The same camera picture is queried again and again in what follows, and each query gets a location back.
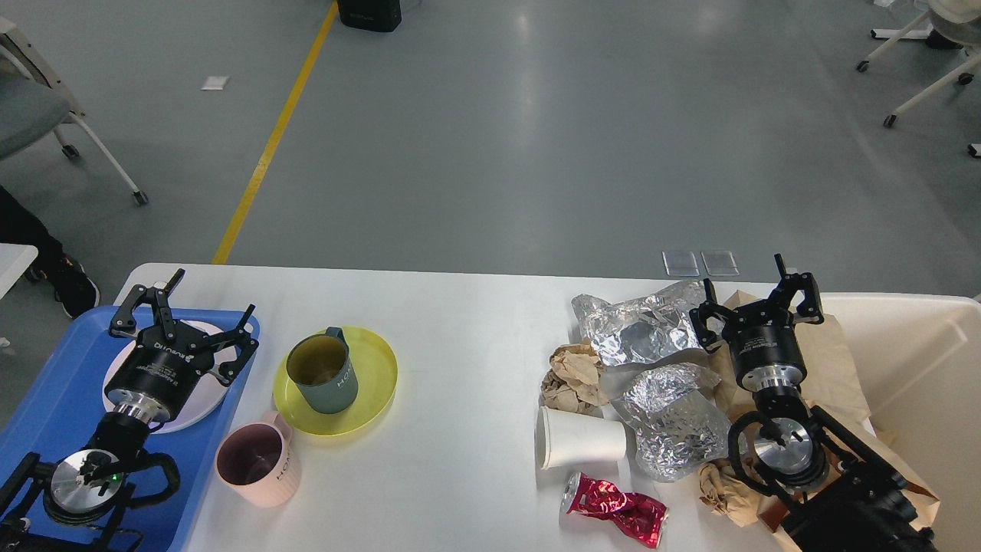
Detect pink plate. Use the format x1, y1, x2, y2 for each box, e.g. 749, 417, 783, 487
100, 319, 236, 434

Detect white paper cup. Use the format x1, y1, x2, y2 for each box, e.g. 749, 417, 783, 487
536, 406, 627, 469

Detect beige plastic bin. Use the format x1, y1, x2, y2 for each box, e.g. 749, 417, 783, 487
796, 293, 980, 551

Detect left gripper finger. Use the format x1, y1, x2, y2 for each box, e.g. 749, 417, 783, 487
185, 304, 259, 386
108, 268, 185, 343

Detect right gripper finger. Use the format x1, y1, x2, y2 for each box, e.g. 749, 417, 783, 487
747, 254, 825, 327
689, 278, 738, 353

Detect white chair base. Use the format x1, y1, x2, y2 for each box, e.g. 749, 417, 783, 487
856, 0, 981, 159

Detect upper crumpled aluminium foil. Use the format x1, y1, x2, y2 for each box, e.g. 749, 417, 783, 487
571, 280, 704, 366

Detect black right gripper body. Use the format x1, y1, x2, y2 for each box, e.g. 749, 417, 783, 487
723, 319, 807, 395

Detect black box on floor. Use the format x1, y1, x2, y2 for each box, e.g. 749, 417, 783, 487
336, 0, 402, 34

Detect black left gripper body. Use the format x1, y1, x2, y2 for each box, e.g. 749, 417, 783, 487
105, 330, 198, 423

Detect left floor socket plate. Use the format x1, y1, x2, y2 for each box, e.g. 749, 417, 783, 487
662, 251, 700, 278

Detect grey office chair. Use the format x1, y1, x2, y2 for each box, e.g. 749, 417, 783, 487
1, 17, 149, 205

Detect small crumpled brown paper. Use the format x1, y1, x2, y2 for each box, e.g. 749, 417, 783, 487
698, 460, 763, 527

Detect pink mug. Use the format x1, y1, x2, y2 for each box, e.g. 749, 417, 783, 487
214, 411, 302, 509

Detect crushed red can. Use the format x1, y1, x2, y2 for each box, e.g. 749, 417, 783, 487
560, 471, 668, 550

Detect dark green mug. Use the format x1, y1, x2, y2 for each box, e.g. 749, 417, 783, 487
287, 327, 359, 415

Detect right floor socket plate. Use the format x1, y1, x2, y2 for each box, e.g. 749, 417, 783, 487
700, 249, 740, 278

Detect white side table corner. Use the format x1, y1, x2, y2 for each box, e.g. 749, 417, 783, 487
0, 242, 38, 298

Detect blue plastic tray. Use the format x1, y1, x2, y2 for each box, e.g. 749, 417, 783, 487
1, 305, 250, 551

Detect floor socket plate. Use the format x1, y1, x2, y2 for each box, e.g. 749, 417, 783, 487
700, 249, 740, 278
662, 251, 700, 278

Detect lower crumpled aluminium foil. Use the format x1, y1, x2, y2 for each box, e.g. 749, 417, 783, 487
611, 363, 732, 483

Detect yellow plastic plate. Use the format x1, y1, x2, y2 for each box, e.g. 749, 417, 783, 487
272, 326, 399, 437

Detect person in dark clothes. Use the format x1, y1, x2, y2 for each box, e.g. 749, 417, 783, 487
1, 188, 100, 319

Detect crumpled aluminium foil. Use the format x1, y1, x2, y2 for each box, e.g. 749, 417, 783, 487
611, 363, 732, 483
571, 280, 704, 366

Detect brown paper bag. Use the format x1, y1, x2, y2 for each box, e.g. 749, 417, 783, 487
708, 314, 941, 551

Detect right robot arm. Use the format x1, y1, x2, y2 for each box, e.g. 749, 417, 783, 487
690, 255, 935, 551

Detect crumpled brown paper ball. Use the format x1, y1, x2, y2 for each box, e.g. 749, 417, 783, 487
540, 340, 610, 415

